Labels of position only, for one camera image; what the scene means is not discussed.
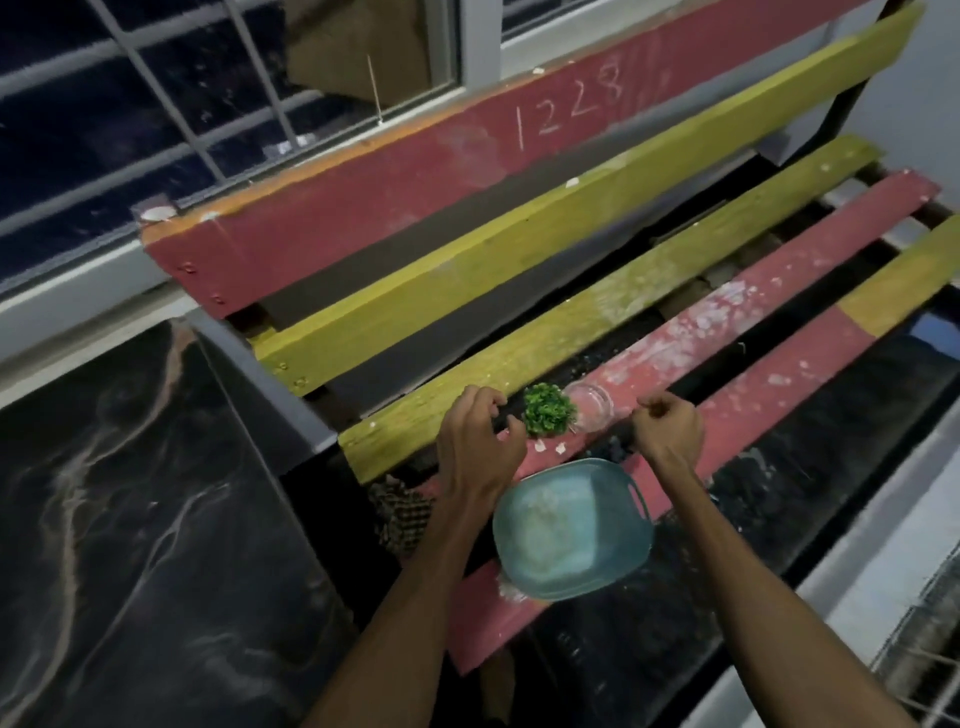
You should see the person's left hand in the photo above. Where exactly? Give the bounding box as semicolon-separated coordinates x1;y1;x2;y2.
436;384;528;516

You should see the person's right hand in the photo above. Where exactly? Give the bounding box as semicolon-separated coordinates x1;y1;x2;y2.
630;390;706;478

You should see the person's right forearm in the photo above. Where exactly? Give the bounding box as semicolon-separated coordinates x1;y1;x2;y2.
649;457;921;728

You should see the person's left forearm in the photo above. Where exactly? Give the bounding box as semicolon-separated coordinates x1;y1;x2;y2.
300;491;502;728

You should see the small green artificial plant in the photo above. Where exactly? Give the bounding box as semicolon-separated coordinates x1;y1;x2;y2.
522;382;579;439

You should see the clear glass jar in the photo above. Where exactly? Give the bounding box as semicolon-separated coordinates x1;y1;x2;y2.
562;380;617;435

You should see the teal plastic basket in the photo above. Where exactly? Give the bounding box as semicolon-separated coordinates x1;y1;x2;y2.
492;457;656;603

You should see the brown woven patterned basket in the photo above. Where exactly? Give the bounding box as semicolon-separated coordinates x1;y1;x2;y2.
367;475;438;561

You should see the red and yellow wooden bench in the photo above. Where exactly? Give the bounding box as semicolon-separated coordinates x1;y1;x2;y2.
131;0;960;678

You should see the white metal window grille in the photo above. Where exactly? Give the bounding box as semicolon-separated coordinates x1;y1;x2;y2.
0;0;331;234

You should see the white framed glass window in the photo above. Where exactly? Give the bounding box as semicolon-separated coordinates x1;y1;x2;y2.
0;0;505;303

